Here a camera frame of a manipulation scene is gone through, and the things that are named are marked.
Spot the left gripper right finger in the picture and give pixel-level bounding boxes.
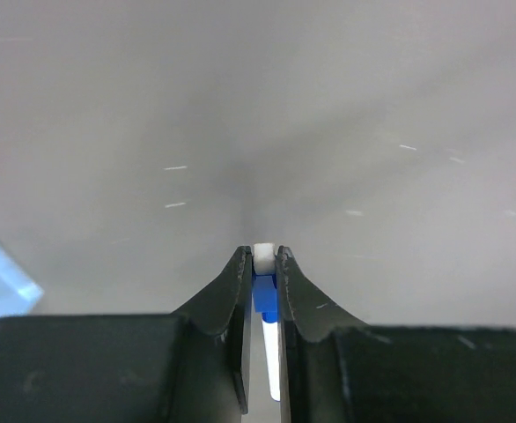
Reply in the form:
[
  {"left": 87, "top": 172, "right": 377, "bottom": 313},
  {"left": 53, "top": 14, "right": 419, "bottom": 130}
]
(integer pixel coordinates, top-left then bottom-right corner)
[{"left": 276, "top": 247, "right": 516, "bottom": 422}]

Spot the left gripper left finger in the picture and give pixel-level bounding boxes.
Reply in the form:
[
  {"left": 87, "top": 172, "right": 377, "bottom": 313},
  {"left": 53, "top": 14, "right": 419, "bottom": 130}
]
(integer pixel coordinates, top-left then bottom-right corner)
[{"left": 0, "top": 246, "right": 253, "bottom": 423}]

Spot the blue white pen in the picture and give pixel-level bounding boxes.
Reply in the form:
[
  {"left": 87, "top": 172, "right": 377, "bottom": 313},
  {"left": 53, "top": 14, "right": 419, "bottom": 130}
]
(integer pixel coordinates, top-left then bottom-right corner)
[{"left": 252, "top": 243, "right": 281, "bottom": 402}]

